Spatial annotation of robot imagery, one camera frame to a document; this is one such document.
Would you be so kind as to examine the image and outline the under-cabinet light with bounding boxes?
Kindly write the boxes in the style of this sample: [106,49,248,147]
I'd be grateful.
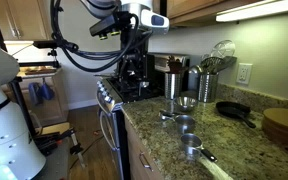
[216,0,288,22]

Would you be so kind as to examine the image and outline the blue oven mitts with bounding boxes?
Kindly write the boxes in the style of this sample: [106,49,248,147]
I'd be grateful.
[28,82,55,105]

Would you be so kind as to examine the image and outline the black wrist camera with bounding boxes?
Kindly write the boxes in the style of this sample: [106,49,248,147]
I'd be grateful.
[89,11,132,39]

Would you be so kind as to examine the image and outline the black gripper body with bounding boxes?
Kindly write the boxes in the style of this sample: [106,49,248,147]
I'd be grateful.
[117,33,150,93]

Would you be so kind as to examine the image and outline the wooden lower drawers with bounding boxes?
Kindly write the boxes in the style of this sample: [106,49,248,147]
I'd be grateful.
[125,118,164,180]

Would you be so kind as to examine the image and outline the perforated steel utensil holder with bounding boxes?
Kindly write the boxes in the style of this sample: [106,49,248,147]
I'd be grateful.
[164,73,182,100]
[198,74,218,103]

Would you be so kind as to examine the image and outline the white wall outlet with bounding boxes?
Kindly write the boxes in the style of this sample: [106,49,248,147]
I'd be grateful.
[236,63,252,85]

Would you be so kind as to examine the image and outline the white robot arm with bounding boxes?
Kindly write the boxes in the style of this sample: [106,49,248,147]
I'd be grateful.
[80,0,169,92]

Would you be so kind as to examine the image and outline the external camera on stand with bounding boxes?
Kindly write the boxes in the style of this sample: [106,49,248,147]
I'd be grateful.
[33,40,60,68]

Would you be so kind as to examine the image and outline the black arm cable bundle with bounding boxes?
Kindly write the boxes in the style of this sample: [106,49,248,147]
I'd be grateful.
[49,0,153,73]

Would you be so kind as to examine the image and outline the wooden upper cabinets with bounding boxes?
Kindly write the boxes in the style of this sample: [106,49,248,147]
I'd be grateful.
[0,0,51,41]

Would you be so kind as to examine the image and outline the wire skimmer and metal utensils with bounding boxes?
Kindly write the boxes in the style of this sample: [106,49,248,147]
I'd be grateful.
[200,40,237,74]

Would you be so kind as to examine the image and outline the far perforated steel utensil holder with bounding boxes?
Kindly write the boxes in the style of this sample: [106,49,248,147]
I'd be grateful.
[198,74,218,103]

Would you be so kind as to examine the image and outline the middle steel measuring cup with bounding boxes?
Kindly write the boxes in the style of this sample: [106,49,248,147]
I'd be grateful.
[170,114,195,134]

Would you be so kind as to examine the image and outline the black cast iron skillet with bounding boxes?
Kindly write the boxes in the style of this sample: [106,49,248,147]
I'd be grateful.
[216,101,256,128]

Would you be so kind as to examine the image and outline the near perforated steel utensil holder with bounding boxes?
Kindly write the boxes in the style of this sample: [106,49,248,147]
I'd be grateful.
[164,73,182,100]

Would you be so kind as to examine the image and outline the near steel measuring cup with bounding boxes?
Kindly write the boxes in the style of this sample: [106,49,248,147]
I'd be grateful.
[180,133,217,162]

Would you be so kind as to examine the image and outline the wooden spoons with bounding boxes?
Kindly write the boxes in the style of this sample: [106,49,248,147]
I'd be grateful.
[167,56,188,74]

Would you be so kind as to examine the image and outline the stainless gas stove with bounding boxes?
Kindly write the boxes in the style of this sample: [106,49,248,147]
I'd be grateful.
[95,52,191,180]

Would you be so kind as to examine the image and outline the small steel bowl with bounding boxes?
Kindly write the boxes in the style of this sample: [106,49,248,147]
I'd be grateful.
[175,96,197,112]

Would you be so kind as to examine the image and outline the tools on floor cart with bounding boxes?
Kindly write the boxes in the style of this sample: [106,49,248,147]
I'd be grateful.
[34,123,86,168]

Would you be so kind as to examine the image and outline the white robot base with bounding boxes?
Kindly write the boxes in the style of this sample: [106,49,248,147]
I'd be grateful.
[0,49,46,180]

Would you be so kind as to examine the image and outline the steel measuring cup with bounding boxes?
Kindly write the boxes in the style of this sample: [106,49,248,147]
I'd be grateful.
[180,133,217,162]
[170,114,195,134]

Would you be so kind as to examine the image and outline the round wooden board stack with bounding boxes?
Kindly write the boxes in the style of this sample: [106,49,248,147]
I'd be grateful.
[262,108,288,145]

